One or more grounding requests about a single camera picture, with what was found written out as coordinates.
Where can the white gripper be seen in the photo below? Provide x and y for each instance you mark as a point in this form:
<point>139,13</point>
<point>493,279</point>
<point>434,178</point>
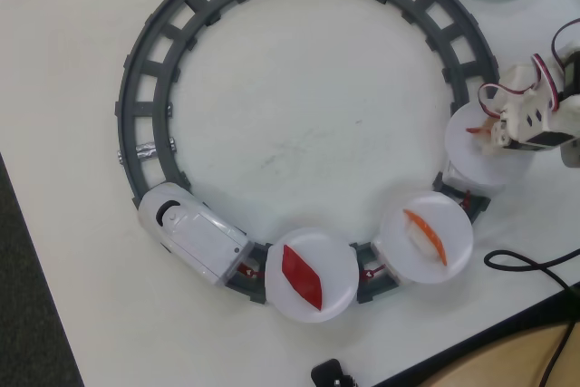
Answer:
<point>499,132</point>

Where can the orange salmon sushi toy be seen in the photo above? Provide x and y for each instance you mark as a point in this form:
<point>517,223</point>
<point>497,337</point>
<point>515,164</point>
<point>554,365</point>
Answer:
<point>426,235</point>

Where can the red tuna sushi toy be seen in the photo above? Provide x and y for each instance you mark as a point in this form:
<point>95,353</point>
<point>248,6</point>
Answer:
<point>303,276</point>

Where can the white Shinkansen toy locomotive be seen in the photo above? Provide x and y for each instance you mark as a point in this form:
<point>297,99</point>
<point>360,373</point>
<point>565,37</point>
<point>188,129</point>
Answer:
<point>195,233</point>

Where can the white round plate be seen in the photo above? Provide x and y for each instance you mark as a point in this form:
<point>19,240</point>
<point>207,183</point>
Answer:
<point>312,305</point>
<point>426,260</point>
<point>471,160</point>

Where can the white toy train carriage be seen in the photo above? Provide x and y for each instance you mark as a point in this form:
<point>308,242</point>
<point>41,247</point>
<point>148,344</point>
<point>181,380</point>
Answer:
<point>466,185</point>
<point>385,264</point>

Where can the grey circular toy train track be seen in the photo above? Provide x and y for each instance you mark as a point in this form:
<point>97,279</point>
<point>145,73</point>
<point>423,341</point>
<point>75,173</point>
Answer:
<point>149,101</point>

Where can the silver foil tape patch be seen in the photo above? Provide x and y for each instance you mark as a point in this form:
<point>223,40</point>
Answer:
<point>146,152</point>

